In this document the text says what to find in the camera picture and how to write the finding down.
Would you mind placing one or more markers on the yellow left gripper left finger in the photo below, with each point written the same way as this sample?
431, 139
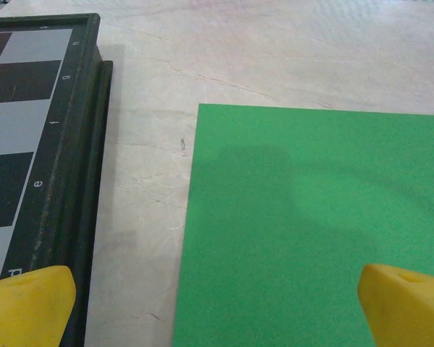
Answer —
25, 311

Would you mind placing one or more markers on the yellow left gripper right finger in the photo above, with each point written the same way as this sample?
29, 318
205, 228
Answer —
408, 314

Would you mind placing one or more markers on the green paper sheet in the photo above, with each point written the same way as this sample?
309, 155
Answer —
275, 217

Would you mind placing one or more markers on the black grey chessboard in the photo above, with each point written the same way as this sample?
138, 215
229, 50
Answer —
21, 119

